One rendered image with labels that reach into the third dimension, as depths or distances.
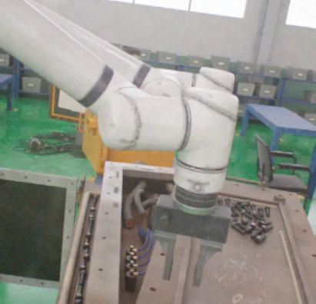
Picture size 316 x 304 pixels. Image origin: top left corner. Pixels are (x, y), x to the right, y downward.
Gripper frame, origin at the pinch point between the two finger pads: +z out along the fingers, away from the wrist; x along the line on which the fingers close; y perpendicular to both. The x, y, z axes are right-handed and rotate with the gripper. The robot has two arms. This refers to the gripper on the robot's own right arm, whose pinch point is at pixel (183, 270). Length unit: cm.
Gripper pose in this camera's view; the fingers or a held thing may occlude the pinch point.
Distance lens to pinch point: 83.1
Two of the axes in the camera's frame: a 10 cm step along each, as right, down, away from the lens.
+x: 9.8, 1.7, -1.2
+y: -1.7, 2.8, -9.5
